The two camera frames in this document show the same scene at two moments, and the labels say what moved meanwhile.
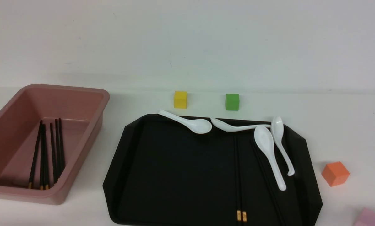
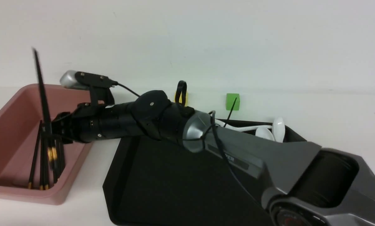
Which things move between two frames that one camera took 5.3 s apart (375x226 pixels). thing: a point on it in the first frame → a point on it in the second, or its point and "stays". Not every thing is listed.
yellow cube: [180, 99] stays
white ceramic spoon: [223, 126] stays
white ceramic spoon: [277, 128] stays
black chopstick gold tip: [31, 173] stays
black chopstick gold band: [238, 187] → [49, 140]
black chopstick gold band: [244, 201] → [46, 117]
